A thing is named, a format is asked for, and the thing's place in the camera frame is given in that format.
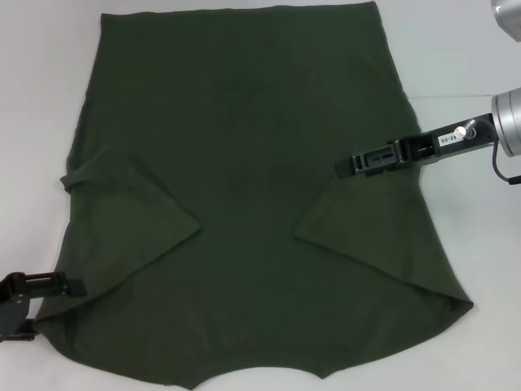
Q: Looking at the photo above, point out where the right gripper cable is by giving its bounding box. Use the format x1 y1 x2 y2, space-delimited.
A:
490 143 521 187

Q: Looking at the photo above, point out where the silver right cable plug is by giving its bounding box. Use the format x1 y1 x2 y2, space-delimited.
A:
454 118 480 140

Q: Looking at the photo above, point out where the dark green t-shirt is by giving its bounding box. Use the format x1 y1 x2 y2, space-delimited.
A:
30 2 474 391

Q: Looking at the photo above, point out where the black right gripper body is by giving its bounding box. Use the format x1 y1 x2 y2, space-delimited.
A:
401 113 500 169

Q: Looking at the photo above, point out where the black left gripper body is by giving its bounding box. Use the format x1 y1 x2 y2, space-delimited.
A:
0 291 33 340

